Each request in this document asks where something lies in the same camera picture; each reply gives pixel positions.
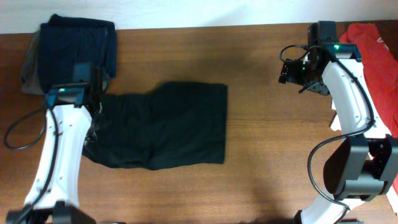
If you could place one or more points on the folded navy blue garment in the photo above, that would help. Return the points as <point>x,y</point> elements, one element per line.
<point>65,41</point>

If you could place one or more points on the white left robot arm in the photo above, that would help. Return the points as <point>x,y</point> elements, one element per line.
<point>69,107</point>

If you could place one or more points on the black shorts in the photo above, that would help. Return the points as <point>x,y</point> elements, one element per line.
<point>176,124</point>

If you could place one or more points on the red t-shirt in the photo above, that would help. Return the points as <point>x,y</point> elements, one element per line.
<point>380,70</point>

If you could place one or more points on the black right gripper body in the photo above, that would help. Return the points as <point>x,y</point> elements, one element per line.
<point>315,88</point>

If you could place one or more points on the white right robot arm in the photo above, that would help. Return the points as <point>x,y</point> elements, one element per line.
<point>364,166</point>

